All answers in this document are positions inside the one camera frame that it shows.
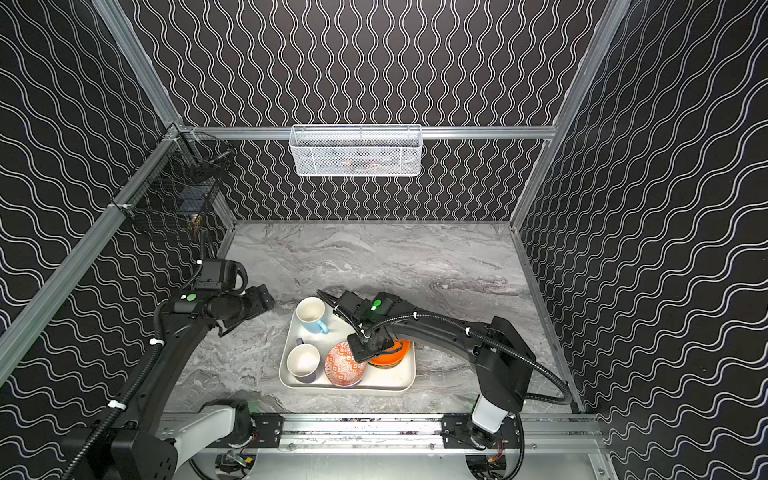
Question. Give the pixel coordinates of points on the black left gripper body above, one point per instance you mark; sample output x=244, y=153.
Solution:
x=257, y=300

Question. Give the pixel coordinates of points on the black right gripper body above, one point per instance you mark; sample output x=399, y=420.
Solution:
x=372, y=347

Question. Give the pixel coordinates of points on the red rimmed bowl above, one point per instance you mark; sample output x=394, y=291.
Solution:
x=340, y=367

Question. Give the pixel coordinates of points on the orange plate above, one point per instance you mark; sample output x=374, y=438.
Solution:
x=393, y=356

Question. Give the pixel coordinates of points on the light blue ceramic mug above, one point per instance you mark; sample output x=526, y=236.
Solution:
x=311, y=312

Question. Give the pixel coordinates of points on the purple ceramic mug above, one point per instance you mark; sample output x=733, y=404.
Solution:
x=303, y=362

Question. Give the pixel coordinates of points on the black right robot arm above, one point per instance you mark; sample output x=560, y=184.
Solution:
x=507, y=371

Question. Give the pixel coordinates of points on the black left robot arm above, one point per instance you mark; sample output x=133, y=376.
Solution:
x=124, y=441

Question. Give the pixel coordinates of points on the cream plastic bin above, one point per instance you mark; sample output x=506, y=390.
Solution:
x=375, y=381

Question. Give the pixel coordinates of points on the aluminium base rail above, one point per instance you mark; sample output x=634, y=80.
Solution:
x=402, y=434

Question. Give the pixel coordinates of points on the black wire basket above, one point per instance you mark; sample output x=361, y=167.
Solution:
x=175, y=202

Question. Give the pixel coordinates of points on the white wire mesh basket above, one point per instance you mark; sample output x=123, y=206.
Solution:
x=357, y=150

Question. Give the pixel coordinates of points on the aluminium frame corner post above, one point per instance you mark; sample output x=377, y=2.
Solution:
x=125, y=37

